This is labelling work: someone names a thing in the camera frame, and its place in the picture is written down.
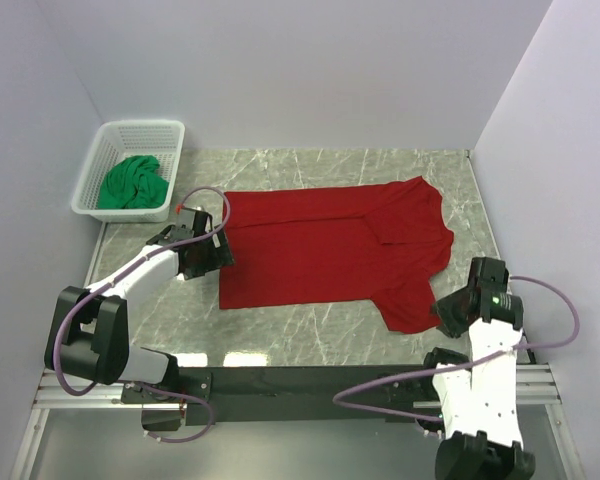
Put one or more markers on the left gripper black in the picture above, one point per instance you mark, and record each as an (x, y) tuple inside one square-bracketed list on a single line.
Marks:
[(220, 256)]

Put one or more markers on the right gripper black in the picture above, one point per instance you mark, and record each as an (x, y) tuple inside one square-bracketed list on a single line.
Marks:
[(451, 325)]

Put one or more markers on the red t-shirt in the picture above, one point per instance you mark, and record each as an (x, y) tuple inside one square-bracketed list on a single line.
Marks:
[(381, 243)]

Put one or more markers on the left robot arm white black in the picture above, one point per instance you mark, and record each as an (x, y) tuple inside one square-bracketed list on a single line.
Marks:
[(89, 336)]

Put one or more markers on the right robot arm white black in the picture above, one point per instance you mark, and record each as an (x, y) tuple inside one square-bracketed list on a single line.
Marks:
[(478, 393)]

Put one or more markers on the green t-shirt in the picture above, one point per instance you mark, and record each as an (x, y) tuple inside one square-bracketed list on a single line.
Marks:
[(133, 184)]

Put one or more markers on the white plastic laundry basket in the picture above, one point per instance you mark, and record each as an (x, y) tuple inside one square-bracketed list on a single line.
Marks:
[(114, 142)]

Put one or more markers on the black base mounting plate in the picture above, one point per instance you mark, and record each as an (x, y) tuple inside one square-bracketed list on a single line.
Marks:
[(266, 393)]

